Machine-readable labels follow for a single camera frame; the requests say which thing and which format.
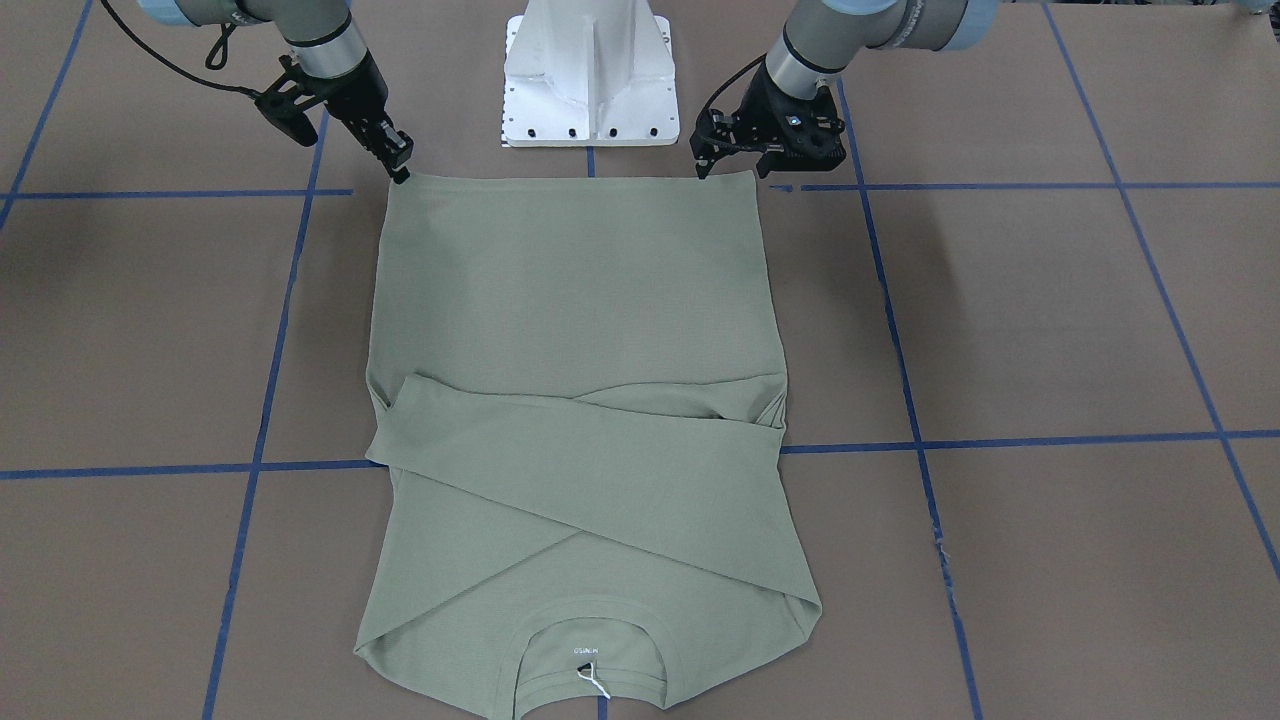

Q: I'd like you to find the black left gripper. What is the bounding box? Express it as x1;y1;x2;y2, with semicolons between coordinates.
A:
690;68;849;181

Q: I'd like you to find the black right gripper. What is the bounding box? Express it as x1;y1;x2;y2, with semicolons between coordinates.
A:
305;53;413;184

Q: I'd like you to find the olive green long-sleeve shirt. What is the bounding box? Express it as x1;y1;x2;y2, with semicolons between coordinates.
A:
355;172;822;719

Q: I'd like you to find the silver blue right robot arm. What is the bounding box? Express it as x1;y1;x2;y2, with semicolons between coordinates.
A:
100;1;413;184

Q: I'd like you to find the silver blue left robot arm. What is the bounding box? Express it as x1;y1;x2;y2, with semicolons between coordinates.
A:
689;1;1000;181

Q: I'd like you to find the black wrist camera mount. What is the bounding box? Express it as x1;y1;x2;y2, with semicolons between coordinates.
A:
253;55;325;147

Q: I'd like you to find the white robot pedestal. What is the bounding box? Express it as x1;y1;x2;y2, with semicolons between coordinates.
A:
500;1;681;149

